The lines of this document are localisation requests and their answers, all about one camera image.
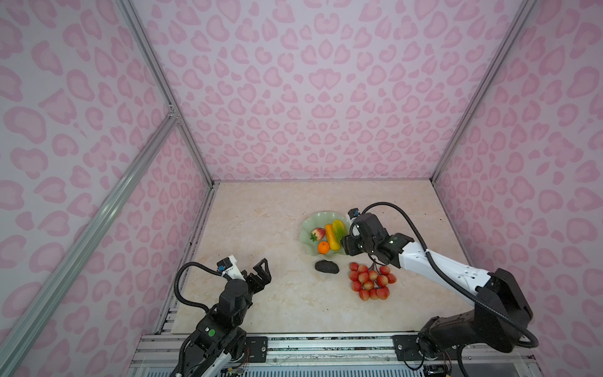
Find fake green yellow mango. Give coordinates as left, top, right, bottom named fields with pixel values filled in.
left=331, top=219, right=348, bottom=242

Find fake yellow banana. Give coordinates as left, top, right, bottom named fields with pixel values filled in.
left=325, top=224, right=341, bottom=251

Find small fake orange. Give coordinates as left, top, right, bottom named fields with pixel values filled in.
left=317, top=241, right=331, bottom=254

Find fake red grape bunch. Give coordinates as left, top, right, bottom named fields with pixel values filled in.
left=348, top=262, right=397, bottom=301

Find fake dark avocado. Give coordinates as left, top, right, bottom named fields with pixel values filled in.
left=314, top=260, right=340, bottom=274

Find fake red strawberry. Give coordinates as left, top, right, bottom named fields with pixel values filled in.
left=310, top=228, right=326, bottom=242

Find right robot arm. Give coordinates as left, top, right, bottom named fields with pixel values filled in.
left=342, top=209, right=540, bottom=359

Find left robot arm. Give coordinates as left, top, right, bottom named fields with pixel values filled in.
left=171, top=255, right=272, bottom=376

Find green scalloped fruit bowl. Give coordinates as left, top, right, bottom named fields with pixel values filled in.
left=298, top=211, right=350, bottom=259

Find diagonal aluminium brace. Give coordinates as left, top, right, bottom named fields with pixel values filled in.
left=1, top=115, right=177, bottom=376

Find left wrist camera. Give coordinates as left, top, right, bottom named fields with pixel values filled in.
left=217, top=255, right=245, bottom=280

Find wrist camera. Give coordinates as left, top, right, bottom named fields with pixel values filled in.
left=347, top=208, right=361, bottom=221
left=217, top=255, right=245, bottom=280

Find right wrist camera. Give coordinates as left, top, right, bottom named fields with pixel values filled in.
left=347, top=208, right=361, bottom=221

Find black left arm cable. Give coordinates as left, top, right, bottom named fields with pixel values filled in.
left=173, top=261, right=225, bottom=312

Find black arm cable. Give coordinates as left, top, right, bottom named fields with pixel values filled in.
left=348, top=201, right=540, bottom=350
left=173, top=261, right=225, bottom=312

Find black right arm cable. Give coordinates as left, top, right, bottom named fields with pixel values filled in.
left=348, top=201, right=540, bottom=350

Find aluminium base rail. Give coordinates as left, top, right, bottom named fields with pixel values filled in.
left=126, top=331, right=543, bottom=377

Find aluminium corner post right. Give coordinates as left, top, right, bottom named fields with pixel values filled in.
left=430, top=0, right=540, bottom=186

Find aluminium corner post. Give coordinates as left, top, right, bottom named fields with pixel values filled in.
left=430, top=0, right=540, bottom=186
left=116, top=0, right=215, bottom=188

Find aluminium corner post left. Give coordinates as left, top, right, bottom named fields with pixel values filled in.
left=116, top=0, right=215, bottom=188

